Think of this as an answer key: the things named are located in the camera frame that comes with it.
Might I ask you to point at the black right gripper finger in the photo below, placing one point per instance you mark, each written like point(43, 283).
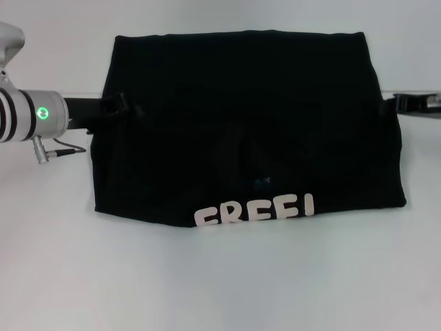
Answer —
point(413, 103)

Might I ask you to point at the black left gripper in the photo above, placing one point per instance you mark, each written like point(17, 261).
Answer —
point(84, 113)

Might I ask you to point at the black t-shirt with white print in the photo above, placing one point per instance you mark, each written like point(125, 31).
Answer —
point(241, 120)

